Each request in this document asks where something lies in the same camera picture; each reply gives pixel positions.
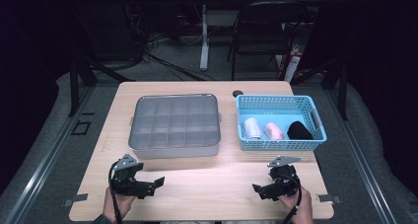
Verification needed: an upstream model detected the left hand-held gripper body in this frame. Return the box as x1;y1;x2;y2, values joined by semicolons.
108;153;146;198

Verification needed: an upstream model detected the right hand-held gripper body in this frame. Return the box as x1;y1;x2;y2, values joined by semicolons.
266;155;302;198

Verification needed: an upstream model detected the white compartment storage box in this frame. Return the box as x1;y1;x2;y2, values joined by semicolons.
127;93;223;160

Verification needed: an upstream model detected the pink sock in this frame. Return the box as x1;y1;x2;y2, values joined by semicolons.
263;121;285;141

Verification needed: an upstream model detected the black sock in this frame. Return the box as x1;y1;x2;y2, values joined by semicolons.
286;120;314;141

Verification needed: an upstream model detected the white sock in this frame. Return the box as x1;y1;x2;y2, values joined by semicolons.
243;116;264;141

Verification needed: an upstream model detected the clear plastic lid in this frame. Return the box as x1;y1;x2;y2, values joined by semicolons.
128;93;222;149

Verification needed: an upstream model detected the blue perforated plastic basket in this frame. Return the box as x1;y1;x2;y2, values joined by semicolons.
236;94;328;152

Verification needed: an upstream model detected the person's left hand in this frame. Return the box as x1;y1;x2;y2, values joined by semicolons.
103;187;137;223

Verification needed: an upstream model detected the person's right hand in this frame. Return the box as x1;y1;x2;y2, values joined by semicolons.
278;187;314;224

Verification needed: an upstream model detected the black metal stand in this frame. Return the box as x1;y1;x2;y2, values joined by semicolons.
290;57;349;121
67;52;136;118

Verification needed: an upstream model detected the red and white box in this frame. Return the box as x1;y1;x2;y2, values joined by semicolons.
277;42;304;84

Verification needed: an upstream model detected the white desk leg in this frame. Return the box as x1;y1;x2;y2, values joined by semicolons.
199;4;211;71

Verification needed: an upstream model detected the black folding chair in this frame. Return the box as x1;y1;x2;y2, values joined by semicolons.
226;0;310;82

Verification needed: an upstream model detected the left hand-held gripper cable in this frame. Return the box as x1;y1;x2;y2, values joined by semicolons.
107;161;124;224

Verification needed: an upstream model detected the hand-held gripper cable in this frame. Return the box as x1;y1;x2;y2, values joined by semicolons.
282;174;304;224
107;161;124;224

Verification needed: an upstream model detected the right hand-held gripper cable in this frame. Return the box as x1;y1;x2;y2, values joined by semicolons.
282;174;304;224

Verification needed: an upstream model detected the grey metal table bracket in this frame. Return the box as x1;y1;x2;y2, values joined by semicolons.
316;193;343;205
62;192;89;208

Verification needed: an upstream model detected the aluminium floor rail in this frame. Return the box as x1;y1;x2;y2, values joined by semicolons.
323;89;398;224
3;85;95;224

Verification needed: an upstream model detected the bundle of floor cables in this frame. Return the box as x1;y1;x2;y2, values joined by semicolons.
142;33;218;82

